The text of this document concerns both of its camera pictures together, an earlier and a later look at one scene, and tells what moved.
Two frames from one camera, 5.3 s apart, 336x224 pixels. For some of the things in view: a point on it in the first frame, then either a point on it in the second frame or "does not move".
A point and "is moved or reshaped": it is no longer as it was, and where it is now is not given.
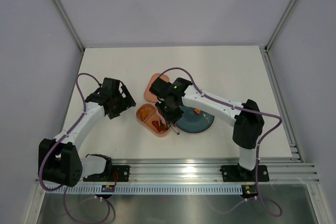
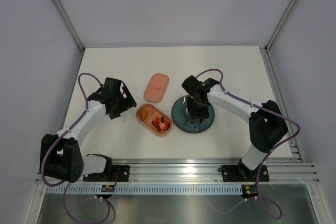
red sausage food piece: (197, 110) is moved or reshaped
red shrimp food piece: (156, 125) to (163, 127)
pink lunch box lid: (147, 95) does not move
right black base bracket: (234, 173) does not move
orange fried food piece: (143, 113) does not move
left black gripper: (127, 102) does not move
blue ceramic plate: (193, 121) does not move
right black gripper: (169, 118) to (192, 113)
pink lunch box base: (148, 117) does not move
